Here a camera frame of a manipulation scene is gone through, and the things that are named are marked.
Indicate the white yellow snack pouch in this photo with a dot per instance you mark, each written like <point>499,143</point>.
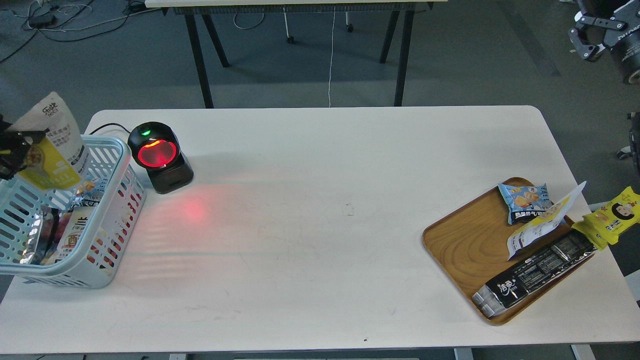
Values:
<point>544,223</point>

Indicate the blue snack packet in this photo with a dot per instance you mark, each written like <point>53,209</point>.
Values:
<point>524,203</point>

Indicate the snack packs inside basket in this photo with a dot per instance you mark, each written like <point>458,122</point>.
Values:
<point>54,232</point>

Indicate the yellow grey snack pouch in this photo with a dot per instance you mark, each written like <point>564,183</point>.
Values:
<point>60,160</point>

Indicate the black barcode scanner red window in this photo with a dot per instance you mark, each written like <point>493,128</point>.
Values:
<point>156,148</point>

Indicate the yellow cartoon snack bag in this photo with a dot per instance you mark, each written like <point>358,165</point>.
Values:
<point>604,226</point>

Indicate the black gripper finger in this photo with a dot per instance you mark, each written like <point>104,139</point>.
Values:
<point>15,147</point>

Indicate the long black cookie package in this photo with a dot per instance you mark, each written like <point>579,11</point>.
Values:
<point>512,286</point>

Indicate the wooden tray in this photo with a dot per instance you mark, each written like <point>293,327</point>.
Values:
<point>470,246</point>

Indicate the light blue plastic basket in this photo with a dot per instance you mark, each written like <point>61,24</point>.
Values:
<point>94,261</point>

